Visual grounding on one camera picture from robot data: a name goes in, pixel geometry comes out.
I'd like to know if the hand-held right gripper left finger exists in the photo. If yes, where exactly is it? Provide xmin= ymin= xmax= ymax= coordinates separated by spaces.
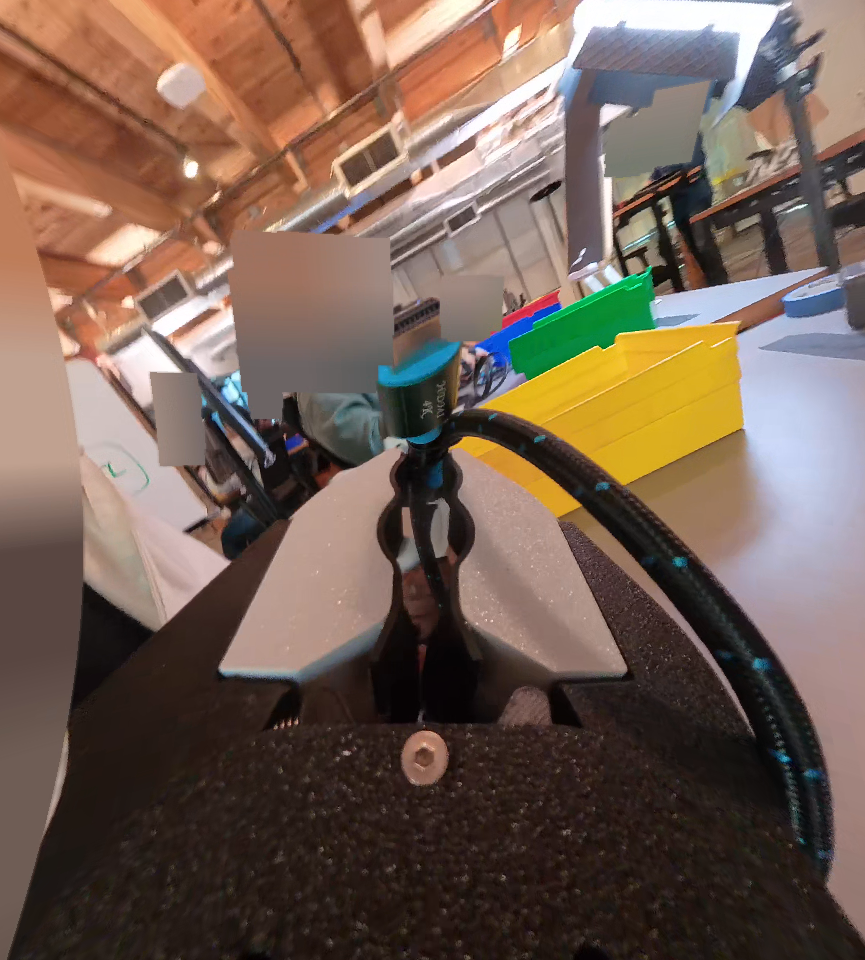
xmin=218 ymin=452 xmax=425 ymax=723

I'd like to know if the grey stand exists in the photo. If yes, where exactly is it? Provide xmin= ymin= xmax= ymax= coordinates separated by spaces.
xmin=561 ymin=26 xmax=741 ymax=285

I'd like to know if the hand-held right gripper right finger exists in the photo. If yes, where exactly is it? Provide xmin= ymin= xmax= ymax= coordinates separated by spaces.
xmin=423 ymin=452 xmax=629 ymax=723

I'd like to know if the yellow plastic bin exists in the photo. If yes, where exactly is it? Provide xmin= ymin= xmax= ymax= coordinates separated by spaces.
xmin=451 ymin=322 xmax=746 ymax=519

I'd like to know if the green plastic bin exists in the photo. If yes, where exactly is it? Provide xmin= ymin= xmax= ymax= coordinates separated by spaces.
xmin=509 ymin=267 xmax=659 ymax=380

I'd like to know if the blue tape roll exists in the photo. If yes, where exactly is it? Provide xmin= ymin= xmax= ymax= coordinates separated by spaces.
xmin=782 ymin=283 xmax=848 ymax=318

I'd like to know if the whiteboard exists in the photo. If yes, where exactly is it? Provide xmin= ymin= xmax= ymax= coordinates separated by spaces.
xmin=65 ymin=330 xmax=233 ymax=535

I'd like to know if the grey desk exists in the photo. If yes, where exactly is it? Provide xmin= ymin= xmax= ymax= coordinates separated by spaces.
xmin=451 ymin=266 xmax=865 ymax=960

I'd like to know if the blue plastic bin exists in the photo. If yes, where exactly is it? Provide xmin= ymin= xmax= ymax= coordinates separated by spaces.
xmin=473 ymin=326 xmax=525 ymax=370

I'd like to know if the silver air duct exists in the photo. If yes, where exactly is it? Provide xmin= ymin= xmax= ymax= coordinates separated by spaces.
xmin=252 ymin=105 xmax=578 ymax=235

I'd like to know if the wooden table with black frame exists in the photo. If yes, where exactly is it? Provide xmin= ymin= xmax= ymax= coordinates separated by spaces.
xmin=612 ymin=105 xmax=865 ymax=295

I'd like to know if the red plastic bin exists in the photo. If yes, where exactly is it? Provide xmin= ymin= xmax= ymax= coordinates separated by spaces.
xmin=502 ymin=291 xmax=563 ymax=329

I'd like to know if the person's right hand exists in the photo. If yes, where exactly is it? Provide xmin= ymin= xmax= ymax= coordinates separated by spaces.
xmin=401 ymin=567 xmax=428 ymax=642

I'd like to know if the black blue-flecked braided cable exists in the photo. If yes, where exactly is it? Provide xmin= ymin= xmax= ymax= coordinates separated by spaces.
xmin=376 ymin=341 xmax=835 ymax=882

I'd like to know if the black tripod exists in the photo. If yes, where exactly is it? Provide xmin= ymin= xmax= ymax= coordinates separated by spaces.
xmin=761 ymin=0 xmax=845 ymax=273

